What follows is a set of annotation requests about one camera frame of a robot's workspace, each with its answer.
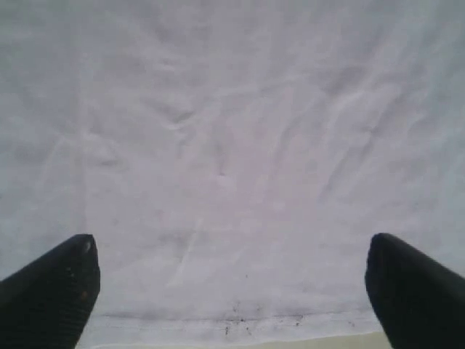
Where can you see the white t-shirt red lettering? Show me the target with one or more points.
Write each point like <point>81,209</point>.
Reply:
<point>231,158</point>

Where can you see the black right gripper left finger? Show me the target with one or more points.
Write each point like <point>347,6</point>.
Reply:
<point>48,303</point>

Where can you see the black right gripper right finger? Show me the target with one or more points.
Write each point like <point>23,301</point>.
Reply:
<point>418,302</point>

